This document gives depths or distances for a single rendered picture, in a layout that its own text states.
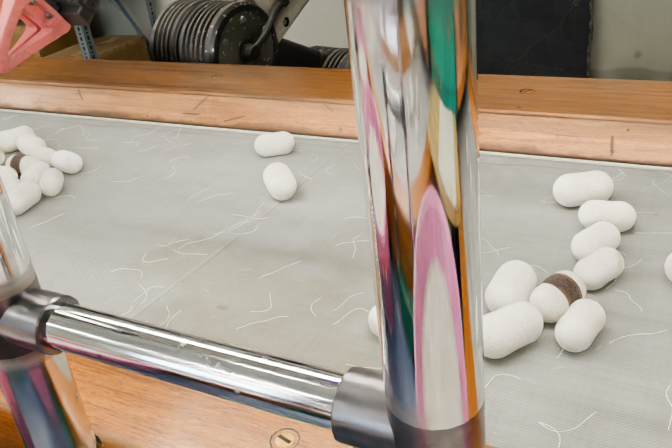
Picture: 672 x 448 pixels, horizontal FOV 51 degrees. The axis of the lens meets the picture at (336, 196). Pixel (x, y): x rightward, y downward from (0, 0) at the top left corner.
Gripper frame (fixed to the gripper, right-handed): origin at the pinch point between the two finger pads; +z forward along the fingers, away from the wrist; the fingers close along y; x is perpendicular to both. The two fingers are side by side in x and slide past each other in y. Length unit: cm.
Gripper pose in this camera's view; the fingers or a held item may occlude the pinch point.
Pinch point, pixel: (2, 62)
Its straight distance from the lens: 74.0
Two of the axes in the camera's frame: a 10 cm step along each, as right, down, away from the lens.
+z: -3.0, 9.1, -2.9
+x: 3.8, 3.9, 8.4
